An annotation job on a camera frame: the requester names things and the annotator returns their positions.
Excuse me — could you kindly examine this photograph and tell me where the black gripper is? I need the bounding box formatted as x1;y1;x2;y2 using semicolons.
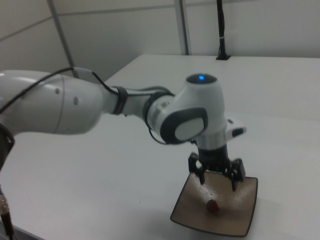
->
187;141;247;193

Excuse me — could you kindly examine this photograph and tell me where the black cable with metal connector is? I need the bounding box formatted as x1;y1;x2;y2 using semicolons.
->
0;184;16;240

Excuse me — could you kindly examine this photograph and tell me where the black camera stand pole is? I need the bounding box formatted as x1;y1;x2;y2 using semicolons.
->
215;0;232;62

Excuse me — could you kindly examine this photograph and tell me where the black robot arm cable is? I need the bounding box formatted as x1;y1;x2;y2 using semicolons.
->
0;66;176;146

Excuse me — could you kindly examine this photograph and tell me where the square brown ceramic plate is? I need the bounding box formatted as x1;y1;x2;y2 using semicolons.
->
169;171;259;238

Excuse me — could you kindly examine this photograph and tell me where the red strawberry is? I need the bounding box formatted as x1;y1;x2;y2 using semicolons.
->
205;199;221;216

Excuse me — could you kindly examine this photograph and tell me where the grey metal partition post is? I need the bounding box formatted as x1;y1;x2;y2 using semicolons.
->
47;0;81;76
174;0;193;56

